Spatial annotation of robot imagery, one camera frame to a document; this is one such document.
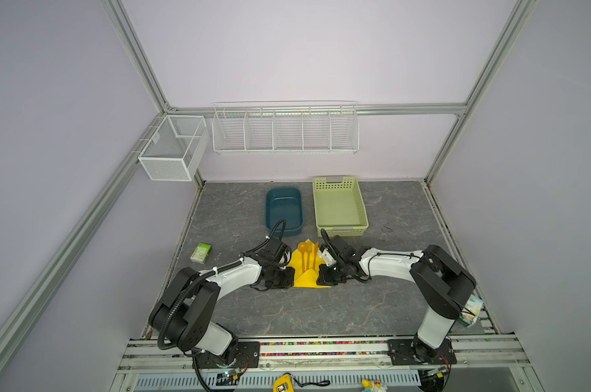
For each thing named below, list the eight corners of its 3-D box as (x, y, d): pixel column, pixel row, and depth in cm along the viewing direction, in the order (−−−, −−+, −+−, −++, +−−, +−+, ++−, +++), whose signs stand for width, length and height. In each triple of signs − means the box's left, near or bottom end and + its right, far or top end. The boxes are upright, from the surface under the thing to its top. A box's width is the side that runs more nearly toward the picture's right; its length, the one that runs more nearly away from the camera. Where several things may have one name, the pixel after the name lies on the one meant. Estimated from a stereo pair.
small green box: (191, 261, 96) (189, 259, 95) (199, 245, 101) (197, 242, 99) (205, 263, 96) (204, 261, 94) (213, 247, 100) (211, 244, 99)
